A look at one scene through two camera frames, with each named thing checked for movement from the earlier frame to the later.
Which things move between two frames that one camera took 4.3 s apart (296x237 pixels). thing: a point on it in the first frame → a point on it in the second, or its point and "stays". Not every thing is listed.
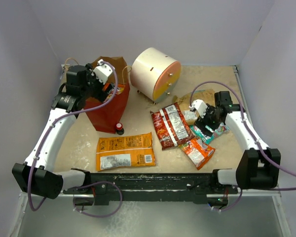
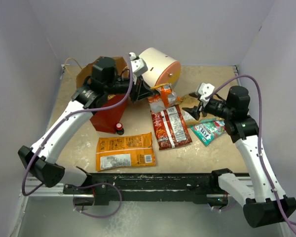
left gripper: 100,95 → 140,90
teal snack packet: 206,138 stays
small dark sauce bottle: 120,130 stays
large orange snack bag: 124,151 stays
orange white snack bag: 199,152 → 166,98
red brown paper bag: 106,116 stays
